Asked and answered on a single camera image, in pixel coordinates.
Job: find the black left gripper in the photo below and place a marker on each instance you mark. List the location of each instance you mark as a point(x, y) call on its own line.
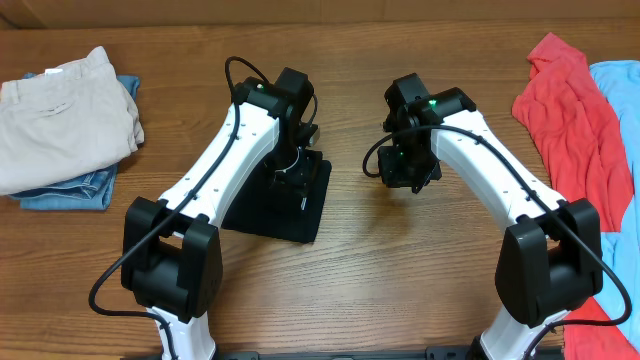
point(301, 178)

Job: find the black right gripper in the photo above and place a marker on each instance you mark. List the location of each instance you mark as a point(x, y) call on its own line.
point(394, 178)

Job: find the black t-shirt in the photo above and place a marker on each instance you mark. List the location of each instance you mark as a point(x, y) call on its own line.
point(271, 208)

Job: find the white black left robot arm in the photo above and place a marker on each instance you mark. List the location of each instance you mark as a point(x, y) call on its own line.
point(174, 266)

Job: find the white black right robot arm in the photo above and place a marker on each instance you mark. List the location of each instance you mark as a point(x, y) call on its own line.
point(548, 264)

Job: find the red shirt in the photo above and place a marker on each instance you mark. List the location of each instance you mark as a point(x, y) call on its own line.
point(584, 121)

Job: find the blue folded jeans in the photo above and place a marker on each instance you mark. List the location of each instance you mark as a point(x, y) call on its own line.
point(91, 191)

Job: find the beige folded pants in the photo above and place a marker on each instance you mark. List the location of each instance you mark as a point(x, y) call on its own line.
point(70, 120)

